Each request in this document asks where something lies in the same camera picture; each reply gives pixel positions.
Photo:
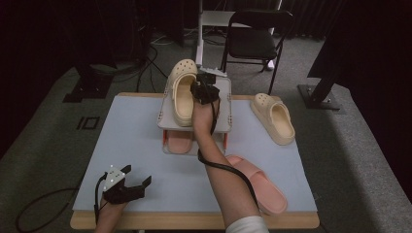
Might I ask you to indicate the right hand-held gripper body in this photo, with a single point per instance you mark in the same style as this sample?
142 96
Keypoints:
205 90

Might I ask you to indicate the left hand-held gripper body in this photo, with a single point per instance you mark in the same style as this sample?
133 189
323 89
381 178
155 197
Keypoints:
113 181

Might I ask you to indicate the beige perforated clog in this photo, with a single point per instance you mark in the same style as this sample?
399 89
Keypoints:
278 121
183 103

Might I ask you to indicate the grey two-tier shoe rack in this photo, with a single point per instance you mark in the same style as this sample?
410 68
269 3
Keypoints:
223 106

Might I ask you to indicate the pink slide slipper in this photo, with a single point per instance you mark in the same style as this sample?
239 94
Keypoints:
179 142
270 194

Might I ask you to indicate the person's right hand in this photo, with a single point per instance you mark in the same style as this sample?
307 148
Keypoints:
202 118

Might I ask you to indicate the person's left hand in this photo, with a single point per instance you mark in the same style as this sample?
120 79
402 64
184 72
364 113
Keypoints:
108 216

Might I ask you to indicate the black folding chair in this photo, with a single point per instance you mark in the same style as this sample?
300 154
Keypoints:
252 42

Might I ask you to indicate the black stand base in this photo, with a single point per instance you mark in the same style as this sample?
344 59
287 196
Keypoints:
89 87

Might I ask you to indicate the black metal stand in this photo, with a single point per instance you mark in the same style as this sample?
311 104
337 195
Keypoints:
319 95

